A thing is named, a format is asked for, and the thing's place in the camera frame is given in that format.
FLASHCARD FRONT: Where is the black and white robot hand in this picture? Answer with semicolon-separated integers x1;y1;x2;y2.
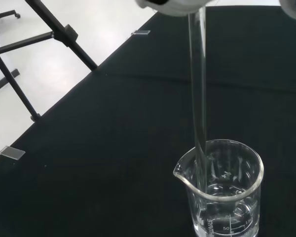
135;0;296;23

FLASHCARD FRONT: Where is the clear glass beaker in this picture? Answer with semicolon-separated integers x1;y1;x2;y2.
173;139;265;237

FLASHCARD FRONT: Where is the black tripod stand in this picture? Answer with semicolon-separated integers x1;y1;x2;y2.
0;0;99;122

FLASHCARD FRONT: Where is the black bench cloth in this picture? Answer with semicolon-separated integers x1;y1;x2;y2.
0;4;296;237

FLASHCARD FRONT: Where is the black wheeled chair base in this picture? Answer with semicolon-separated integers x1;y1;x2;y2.
0;8;22;35

